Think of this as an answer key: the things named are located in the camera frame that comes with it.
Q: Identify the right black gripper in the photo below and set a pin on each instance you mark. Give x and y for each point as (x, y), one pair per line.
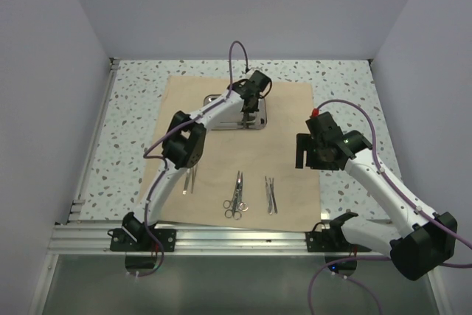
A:
(302, 146)

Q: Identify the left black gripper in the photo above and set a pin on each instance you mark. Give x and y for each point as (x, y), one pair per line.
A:
(253, 108)

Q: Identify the beige cloth wrap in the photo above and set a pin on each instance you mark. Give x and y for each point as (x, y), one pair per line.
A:
(269, 152)

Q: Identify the steel scalpel handle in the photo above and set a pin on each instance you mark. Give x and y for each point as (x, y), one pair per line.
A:
(272, 194)
(267, 195)

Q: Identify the steel forceps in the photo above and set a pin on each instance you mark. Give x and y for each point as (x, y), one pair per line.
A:
(187, 181)
(194, 170)

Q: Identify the steel scissors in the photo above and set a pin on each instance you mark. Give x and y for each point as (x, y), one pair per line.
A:
(241, 205)

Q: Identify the steel hemostat clamp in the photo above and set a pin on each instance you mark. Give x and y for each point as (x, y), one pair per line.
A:
(231, 206)

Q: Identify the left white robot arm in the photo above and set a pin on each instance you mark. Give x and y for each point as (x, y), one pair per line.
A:
(183, 147)

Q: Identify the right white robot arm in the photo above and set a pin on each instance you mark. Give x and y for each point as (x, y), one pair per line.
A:
(417, 240)

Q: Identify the steel instrument tray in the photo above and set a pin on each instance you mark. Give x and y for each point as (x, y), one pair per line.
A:
(260, 119)

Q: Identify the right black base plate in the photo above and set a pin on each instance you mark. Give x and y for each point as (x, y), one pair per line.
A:
(321, 243)

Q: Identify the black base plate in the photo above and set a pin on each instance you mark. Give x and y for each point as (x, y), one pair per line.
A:
(122, 242)
(321, 243)

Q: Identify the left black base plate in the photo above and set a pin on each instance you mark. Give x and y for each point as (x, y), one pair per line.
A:
(122, 242)

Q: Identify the aluminium rail frame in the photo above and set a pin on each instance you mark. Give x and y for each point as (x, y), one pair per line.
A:
(214, 270)

